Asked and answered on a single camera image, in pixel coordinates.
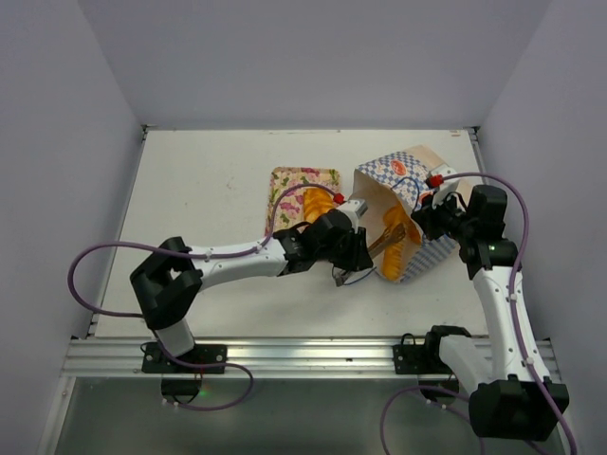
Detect metal serving tongs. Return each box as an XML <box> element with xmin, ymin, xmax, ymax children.
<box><xmin>332</xmin><ymin>224</ymin><xmax>406</xmax><ymax>287</ymax></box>

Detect long fake baguette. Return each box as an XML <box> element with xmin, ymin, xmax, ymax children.
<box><xmin>381</xmin><ymin>205</ymin><xmax>407</xmax><ymax>282</ymax></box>

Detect twisted fake bread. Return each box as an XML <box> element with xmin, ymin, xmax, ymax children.
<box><xmin>303</xmin><ymin>188</ymin><xmax>334</xmax><ymax>223</ymax></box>

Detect blue checkered paper bag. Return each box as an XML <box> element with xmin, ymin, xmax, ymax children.
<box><xmin>351</xmin><ymin>145</ymin><xmax>458</xmax><ymax>283</ymax></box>

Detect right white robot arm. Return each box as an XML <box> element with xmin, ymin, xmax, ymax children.
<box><xmin>412</xmin><ymin>184</ymin><xmax>569</xmax><ymax>442</ymax></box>

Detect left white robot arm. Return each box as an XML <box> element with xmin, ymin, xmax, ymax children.
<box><xmin>130</xmin><ymin>209</ymin><xmax>373</xmax><ymax>373</ymax></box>

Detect floral rectangular tray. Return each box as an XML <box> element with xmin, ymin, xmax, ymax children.
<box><xmin>265</xmin><ymin>166</ymin><xmax>341</xmax><ymax>234</ymax></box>

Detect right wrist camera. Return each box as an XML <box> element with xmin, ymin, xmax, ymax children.
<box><xmin>425</xmin><ymin>164</ymin><xmax>458</xmax><ymax>204</ymax></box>

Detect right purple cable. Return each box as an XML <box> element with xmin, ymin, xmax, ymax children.
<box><xmin>379</xmin><ymin>172</ymin><xmax>579</xmax><ymax>455</ymax></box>

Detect right black base bracket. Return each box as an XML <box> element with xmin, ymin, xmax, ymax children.
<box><xmin>392</xmin><ymin>332</ymin><xmax>451</xmax><ymax>375</ymax></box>

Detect black base bracket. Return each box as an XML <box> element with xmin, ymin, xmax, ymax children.
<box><xmin>392</xmin><ymin>332</ymin><xmax>451</xmax><ymax>375</ymax></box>
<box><xmin>139</xmin><ymin>341</ymin><xmax>228</xmax><ymax>374</ymax></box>

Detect left black base bracket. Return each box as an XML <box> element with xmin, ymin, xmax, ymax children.
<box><xmin>139</xmin><ymin>341</ymin><xmax>228</xmax><ymax>374</ymax></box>

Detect aluminium mounting rail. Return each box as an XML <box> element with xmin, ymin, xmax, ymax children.
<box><xmin>61</xmin><ymin>336</ymin><xmax>561</xmax><ymax>380</ymax></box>

